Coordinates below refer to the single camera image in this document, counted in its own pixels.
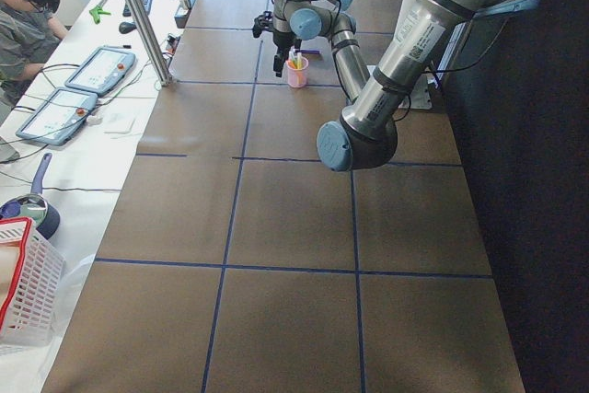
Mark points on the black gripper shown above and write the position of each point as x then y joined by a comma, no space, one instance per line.
280,40

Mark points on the orange highlighter pen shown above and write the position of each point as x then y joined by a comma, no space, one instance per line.
292,61

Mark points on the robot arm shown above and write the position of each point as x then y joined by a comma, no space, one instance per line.
365,135
293,21

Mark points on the pink plastic pen holder cup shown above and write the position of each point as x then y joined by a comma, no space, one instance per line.
297,78

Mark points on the black marker pen on desk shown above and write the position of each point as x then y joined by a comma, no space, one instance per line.
124,46

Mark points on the black computer mouse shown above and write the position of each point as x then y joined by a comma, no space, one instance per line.
126,27

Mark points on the white folded paper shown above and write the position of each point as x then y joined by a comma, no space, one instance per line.
118,123

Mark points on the upper teach pendant tablet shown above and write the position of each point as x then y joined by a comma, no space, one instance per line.
102,71

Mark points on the teach pendant tablet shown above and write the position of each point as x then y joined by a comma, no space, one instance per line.
102,71
59,117

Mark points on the green plastic clamp tool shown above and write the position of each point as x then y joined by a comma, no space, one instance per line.
97,12

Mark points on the lower teach pendant tablet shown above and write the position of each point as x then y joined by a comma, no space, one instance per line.
59,117

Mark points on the person in grey shirt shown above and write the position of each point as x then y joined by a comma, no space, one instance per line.
30,33

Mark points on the white red plastic basket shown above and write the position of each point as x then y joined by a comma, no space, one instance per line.
31,269

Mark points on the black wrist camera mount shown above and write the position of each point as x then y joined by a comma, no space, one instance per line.
262,23

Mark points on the aluminium frame post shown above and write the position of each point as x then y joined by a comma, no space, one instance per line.
148,38

